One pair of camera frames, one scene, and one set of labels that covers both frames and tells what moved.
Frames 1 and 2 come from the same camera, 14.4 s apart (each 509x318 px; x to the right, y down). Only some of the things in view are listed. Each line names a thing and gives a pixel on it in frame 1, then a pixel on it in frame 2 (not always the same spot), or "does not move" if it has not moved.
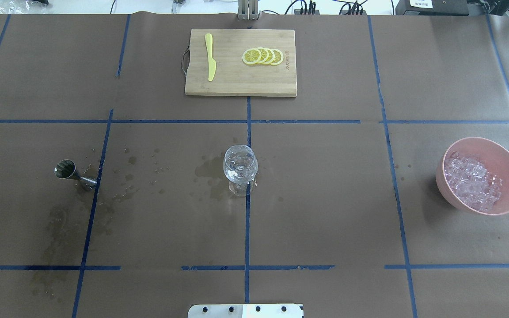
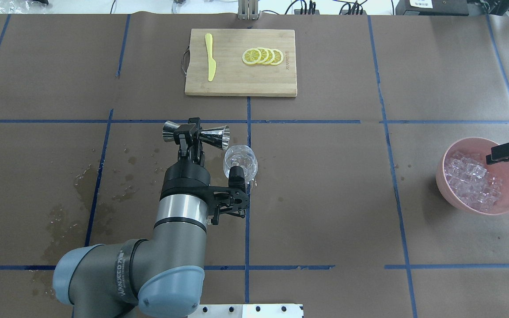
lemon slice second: [264, 55] does not move
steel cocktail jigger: [66, 169] to [218, 137]
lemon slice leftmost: [252, 56] does not move
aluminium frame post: [248, 9] does not move
